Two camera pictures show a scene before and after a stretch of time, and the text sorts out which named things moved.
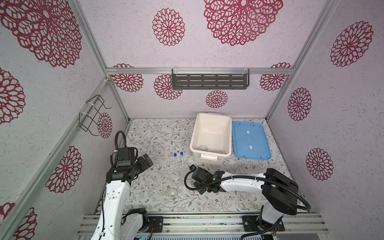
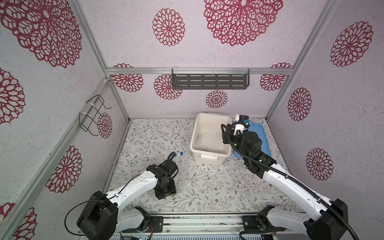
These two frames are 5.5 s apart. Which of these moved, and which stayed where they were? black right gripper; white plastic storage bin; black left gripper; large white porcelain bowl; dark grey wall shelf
Moved: black left gripper; black right gripper
Stayed: white plastic storage bin; large white porcelain bowl; dark grey wall shelf
